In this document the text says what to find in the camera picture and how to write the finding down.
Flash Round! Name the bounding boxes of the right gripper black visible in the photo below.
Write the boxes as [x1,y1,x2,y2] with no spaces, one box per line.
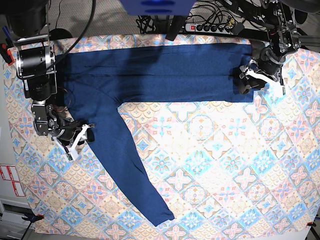
[51,120,95,161]

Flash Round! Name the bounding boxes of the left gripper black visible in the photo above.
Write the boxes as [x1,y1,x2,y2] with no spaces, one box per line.
[237,46,286,97]

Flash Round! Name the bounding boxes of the blue long-sleeve T-shirt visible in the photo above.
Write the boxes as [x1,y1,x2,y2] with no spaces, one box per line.
[56,43,253,226]

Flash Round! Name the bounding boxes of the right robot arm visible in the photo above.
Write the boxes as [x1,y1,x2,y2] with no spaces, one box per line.
[0,0,94,161]

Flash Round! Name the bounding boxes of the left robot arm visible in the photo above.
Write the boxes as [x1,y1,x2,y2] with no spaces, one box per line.
[221,0,320,97]

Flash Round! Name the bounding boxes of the red white labels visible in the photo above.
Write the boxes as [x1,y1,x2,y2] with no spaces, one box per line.
[0,164,25,197]

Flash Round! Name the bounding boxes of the white power strip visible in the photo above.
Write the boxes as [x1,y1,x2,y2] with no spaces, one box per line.
[184,23,244,35]

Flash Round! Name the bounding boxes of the black clamp bottom left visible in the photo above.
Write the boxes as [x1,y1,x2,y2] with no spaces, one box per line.
[21,213,44,223]

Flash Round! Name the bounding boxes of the white cabinet bottom left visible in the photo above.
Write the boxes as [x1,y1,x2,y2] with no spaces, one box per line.
[0,198,35,240]

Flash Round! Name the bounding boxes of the red black clamp left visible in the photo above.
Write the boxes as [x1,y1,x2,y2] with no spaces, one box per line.
[0,43,14,66]

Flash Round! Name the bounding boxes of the black round stool base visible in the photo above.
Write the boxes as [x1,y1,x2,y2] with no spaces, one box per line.
[49,28,73,41]

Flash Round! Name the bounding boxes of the blue clamp top left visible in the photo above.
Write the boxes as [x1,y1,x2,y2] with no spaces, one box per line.
[2,26,14,48]

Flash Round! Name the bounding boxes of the black clamp bottom right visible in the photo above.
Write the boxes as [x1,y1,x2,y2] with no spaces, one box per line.
[307,222,317,227]

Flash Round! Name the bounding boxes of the blue box overhead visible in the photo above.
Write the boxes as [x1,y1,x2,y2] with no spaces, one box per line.
[120,0,196,16]

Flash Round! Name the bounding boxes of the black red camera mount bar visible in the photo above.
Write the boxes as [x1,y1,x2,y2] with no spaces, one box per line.
[165,15,188,42]

